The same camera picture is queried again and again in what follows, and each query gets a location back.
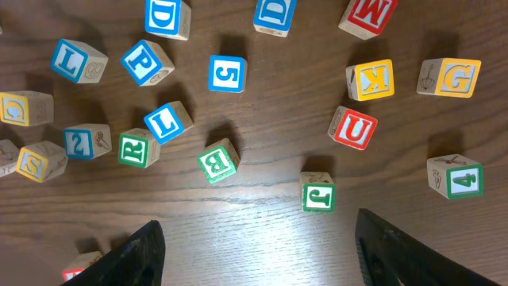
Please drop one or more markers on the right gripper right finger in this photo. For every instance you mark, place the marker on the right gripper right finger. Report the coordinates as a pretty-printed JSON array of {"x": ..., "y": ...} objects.
[{"x": 389, "y": 256}]

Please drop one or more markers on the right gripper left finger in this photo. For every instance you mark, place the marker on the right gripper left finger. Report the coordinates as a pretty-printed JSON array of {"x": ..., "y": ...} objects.
[{"x": 139, "y": 261}]

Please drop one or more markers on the red A block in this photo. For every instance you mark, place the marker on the red A block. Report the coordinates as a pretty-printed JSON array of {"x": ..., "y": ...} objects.
[{"x": 79, "y": 264}]

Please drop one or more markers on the blue 2 block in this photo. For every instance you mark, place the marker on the blue 2 block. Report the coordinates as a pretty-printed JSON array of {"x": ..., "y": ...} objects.
[{"x": 87, "y": 141}]

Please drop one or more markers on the green J block right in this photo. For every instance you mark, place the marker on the green J block right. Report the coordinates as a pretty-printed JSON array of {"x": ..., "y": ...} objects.
[{"x": 318, "y": 192}]

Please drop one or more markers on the green 4 block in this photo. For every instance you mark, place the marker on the green 4 block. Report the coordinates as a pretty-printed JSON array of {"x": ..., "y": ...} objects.
[{"x": 455, "y": 176}]

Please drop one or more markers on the green R block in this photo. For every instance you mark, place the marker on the green R block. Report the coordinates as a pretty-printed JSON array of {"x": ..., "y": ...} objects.
[{"x": 138, "y": 148}]

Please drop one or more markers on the green B block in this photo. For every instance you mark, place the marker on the green B block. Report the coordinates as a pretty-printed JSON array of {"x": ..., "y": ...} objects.
[{"x": 219, "y": 161}]

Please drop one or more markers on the red U block right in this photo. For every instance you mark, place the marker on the red U block right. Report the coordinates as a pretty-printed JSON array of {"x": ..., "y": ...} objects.
[{"x": 352, "y": 128}]

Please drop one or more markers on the yellow S block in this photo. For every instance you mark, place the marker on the yellow S block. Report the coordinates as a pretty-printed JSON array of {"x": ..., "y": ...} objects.
[{"x": 42, "y": 161}]

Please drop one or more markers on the blue L block lower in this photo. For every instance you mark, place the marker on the blue L block lower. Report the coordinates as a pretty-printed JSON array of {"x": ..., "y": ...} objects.
[{"x": 168, "y": 122}]

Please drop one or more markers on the blue l block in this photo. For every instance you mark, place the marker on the blue l block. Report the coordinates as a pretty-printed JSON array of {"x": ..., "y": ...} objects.
[
  {"x": 168, "y": 122},
  {"x": 78, "y": 61}
]

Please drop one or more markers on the blue T block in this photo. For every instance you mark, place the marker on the blue T block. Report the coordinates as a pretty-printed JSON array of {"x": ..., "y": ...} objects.
[{"x": 9, "y": 154}]

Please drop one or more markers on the yellow K block right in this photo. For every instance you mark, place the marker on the yellow K block right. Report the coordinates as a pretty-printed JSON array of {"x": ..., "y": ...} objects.
[{"x": 369, "y": 81}]

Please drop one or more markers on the yellow G block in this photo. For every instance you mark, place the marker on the yellow G block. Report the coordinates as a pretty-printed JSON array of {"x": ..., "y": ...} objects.
[{"x": 448, "y": 77}]

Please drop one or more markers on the yellow C block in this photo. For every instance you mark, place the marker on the yellow C block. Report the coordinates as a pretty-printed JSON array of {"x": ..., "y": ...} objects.
[{"x": 26, "y": 108}]

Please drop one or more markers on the blue P block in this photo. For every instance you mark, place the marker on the blue P block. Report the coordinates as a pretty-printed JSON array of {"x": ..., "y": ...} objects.
[{"x": 147, "y": 63}]

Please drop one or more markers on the blue 5 block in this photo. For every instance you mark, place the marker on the blue 5 block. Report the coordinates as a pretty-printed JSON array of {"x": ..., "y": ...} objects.
[{"x": 227, "y": 74}]

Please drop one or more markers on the blue L block upper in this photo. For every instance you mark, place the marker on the blue L block upper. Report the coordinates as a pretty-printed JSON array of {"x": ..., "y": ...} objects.
[{"x": 78, "y": 61}]

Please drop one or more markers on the red M block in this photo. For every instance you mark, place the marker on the red M block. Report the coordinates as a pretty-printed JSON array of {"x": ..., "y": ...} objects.
[{"x": 366, "y": 19}]

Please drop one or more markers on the blue D block left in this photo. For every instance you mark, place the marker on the blue D block left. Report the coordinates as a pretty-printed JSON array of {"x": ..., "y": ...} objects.
[{"x": 168, "y": 18}]

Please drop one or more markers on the blue d block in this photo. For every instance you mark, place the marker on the blue d block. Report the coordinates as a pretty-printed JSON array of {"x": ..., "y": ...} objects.
[
  {"x": 168, "y": 18},
  {"x": 274, "y": 17}
]

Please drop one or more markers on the blue D block right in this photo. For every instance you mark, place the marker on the blue D block right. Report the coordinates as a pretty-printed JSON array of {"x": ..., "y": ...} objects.
[{"x": 274, "y": 17}]

